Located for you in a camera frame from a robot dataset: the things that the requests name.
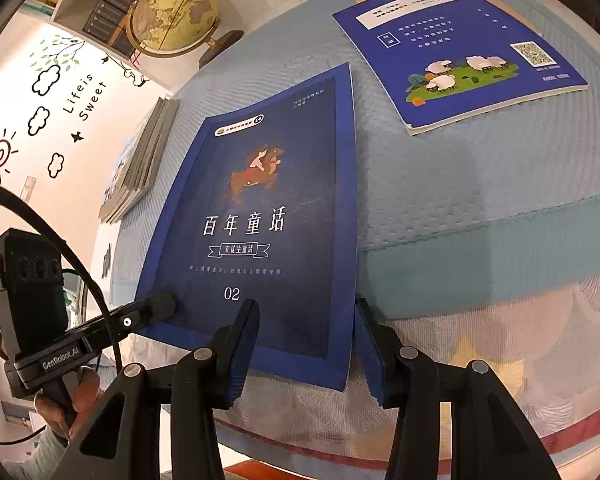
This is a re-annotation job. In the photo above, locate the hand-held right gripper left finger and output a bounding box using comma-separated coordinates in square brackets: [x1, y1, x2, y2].
[68, 298, 261, 480]

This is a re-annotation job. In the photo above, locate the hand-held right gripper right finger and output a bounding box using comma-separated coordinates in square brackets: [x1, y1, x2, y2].
[353, 298, 561, 480]

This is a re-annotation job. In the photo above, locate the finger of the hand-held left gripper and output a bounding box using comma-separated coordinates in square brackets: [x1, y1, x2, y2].
[69, 292, 177, 357]

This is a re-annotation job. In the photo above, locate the stack of sorted picture volumes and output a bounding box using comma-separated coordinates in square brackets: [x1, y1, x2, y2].
[97, 96, 181, 226]

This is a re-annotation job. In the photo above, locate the dark blue storybook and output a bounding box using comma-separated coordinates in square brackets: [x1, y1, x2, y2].
[135, 62, 359, 392]

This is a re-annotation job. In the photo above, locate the person's left forearm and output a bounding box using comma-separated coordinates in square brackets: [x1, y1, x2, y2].
[10, 425, 81, 480]

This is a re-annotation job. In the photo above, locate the row of dark grey books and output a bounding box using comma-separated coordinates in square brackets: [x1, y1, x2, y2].
[82, 0, 148, 58]

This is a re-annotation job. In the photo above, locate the person's left hand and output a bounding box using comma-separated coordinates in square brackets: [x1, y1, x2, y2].
[34, 366, 104, 442]

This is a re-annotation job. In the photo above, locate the patterned white table cloth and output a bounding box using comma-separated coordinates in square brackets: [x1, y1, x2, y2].
[130, 260, 600, 480]

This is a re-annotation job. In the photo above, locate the light blue quilted mat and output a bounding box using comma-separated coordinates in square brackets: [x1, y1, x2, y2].
[107, 0, 600, 311]

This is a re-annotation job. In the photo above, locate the yellow desk globe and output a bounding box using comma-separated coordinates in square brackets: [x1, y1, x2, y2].
[125, 0, 245, 68]

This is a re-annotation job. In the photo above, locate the white bookshelf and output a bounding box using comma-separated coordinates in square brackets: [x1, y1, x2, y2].
[20, 0, 301, 91]

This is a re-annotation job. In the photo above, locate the blue sheep print book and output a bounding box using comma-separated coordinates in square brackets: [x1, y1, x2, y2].
[332, 0, 589, 136]

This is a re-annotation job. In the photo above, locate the black cable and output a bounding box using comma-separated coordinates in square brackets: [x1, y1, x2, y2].
[0, 180, 126, 366]

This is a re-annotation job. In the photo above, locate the black lettering wall decal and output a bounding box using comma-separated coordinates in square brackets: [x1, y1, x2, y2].
[60, 72, 108, 123]

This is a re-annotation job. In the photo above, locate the hanging cloud wall decal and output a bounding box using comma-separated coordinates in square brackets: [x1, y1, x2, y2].
[102, 55, 151, 88]

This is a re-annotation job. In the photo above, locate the green tree wall decal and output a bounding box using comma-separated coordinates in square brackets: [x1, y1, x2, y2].
[30, 35, 86, 73]

